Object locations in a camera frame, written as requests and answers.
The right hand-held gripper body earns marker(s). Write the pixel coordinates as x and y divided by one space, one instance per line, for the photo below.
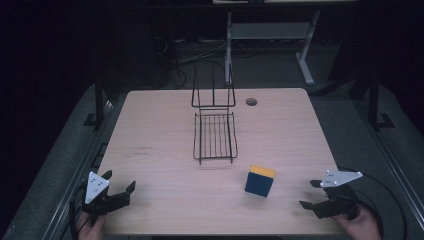
337 202

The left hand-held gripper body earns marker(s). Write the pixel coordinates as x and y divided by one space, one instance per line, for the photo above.
96 188

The blue and yellow sponge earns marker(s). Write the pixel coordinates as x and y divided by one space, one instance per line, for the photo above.
259 185

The person's right hand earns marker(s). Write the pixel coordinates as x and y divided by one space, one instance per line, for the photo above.
361 227

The person's left hand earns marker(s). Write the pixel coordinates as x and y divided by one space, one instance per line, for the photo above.
89 229

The small brown round disc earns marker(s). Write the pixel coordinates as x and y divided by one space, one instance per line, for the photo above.
251 101

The aluminium rail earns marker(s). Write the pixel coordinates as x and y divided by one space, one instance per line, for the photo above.
76 175
394 160

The black metal stand post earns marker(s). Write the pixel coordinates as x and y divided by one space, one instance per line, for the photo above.
98 100
373 100

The grey metal desk frame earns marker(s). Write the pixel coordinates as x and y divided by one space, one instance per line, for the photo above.
266 30

